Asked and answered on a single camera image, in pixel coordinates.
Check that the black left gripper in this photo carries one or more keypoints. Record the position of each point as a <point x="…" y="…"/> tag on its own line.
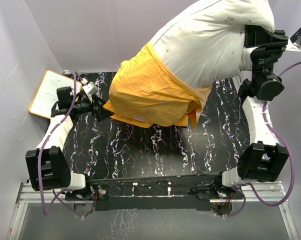
<point x="102" y="112"/>

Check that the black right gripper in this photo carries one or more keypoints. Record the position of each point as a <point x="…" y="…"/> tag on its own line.
<point x="256" y="35"/>

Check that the orange cartoon print pillowcase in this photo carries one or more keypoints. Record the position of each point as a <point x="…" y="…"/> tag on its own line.
<point x="144" y="92"/>

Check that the white pillow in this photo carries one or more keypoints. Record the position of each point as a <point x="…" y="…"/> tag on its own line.
<point x="205" y="43"/>

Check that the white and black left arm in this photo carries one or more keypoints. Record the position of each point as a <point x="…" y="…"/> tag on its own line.
<point x="47" y="166"/>

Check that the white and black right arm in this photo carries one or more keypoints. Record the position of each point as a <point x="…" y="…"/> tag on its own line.
<point x="265" y="157"/>

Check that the small wood framed whiteboard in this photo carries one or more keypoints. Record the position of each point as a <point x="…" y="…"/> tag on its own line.
<point x="46" y="94"/>

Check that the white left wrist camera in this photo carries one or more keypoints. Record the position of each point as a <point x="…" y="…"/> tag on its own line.
<point x="89" y="87"/>

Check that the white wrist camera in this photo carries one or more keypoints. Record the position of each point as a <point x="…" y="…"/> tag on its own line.
<point x="89" y="87"/>
<point x="294" y="43"/>

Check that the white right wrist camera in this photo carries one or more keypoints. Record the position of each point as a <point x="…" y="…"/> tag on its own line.
<point x="294" y="43"/>

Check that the aluminium table frame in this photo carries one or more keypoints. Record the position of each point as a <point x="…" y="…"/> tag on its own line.
<point x="165" y="192"/>

